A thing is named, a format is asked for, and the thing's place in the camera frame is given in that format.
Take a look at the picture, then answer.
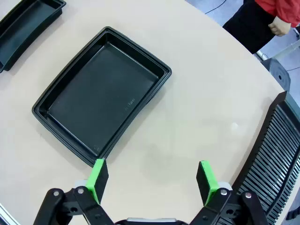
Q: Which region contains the person in red jacket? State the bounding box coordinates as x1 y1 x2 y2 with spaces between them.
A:
222 0 300 55

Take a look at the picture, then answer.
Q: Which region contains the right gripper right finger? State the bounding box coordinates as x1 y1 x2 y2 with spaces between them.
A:
191 160 270 225

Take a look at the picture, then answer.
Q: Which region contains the black ESD tray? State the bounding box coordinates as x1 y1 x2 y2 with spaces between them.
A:
31 26 173 168
0 0 67 73

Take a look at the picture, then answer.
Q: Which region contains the red-sleeved right forearm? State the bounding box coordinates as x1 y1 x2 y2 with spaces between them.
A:
274 2 300 28

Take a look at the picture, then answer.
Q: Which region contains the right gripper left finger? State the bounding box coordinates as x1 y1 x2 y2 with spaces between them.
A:
32 158 115 225

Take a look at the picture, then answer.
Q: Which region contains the person's right hand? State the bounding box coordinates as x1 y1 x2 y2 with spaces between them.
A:
268 16 292 38

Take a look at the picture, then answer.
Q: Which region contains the black slotted board rack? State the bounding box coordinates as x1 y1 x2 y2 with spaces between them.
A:
231 90 300 225

